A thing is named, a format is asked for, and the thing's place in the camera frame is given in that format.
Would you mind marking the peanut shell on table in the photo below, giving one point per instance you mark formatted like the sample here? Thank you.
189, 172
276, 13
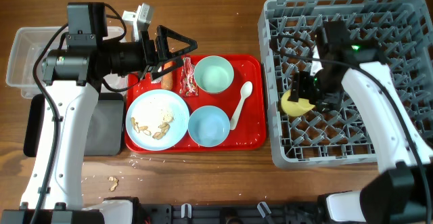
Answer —
114, 183

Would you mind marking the red snack wrapper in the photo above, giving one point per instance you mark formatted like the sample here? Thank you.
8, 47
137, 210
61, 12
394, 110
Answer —
188, 85

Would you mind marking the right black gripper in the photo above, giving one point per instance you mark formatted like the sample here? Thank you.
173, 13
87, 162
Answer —
305, 91

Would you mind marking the light blue plate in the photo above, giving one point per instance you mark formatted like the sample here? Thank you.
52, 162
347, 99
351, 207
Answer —
155, 105

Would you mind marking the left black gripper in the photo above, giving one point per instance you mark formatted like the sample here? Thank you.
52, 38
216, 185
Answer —
153, 63

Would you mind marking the grey plastic dishwasher rack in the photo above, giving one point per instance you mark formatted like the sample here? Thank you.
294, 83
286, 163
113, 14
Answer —
287, 31

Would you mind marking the orange carrot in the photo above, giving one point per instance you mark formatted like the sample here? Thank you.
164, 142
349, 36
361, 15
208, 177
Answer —
167, 79

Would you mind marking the clear plastic bin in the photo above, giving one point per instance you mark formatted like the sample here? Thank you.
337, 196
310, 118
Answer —
28, 44

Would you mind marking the white plastic spoon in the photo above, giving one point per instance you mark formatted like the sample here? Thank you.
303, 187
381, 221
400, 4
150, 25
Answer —
245, 92

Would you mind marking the mint green bowl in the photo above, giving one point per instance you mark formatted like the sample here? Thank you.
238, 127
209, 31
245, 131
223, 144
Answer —
214, 74

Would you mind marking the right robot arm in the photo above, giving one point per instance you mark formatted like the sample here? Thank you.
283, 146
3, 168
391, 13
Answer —
402, 192

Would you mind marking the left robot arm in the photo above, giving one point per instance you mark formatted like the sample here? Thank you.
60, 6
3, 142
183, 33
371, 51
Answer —
70, 78

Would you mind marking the peanut shells food scraps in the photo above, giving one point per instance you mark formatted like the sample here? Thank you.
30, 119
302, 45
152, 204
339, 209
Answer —
156, 129

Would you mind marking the black plastic tray bin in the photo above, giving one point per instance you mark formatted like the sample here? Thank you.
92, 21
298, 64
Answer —
105, 135

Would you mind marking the light blue bowl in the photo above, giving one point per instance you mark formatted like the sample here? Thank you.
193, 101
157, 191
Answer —
209, 126

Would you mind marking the white tissue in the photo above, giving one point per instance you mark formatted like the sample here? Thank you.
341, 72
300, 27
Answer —
158, 80

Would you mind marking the yellow plastic cup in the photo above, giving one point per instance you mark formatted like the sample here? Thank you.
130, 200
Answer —
295, 109

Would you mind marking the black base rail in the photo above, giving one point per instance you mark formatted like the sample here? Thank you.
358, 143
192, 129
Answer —
290, 213

